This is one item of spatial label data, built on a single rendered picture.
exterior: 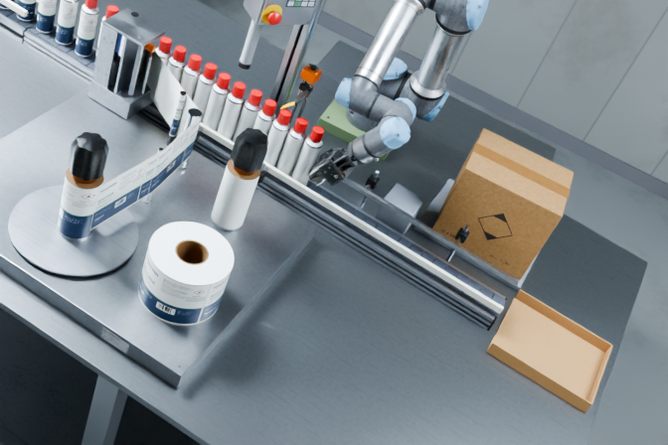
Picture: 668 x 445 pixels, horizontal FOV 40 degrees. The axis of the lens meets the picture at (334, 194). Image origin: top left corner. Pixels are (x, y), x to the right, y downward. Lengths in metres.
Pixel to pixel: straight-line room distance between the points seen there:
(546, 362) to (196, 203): 1.05
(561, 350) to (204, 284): 1.08
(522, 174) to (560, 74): 2.33
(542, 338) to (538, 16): 2.51
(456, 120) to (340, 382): 1.34
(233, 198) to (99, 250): 0.36
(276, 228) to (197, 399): 0.58
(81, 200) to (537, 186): 1.26
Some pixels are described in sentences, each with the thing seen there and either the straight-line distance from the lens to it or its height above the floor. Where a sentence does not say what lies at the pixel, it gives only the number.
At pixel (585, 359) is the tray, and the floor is 0.83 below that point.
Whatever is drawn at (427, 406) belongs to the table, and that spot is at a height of 0.83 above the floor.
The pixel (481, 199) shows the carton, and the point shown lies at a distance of 2.63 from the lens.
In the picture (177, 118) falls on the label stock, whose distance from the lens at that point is 2.58.
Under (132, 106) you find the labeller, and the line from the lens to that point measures 2.68.
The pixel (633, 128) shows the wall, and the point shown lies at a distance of 5.06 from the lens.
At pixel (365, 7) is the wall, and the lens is 5.09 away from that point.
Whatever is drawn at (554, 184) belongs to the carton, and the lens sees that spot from 2.71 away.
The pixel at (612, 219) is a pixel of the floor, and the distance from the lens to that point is 4.84.
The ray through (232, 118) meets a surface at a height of 0.98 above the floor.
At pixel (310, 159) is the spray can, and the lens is 2.57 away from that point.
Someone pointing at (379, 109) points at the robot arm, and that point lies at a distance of 2.47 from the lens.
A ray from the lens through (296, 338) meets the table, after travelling 2.33.
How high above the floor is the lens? 2.56
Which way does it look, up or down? 39 degrees down
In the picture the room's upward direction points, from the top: 23 degrees clockwise
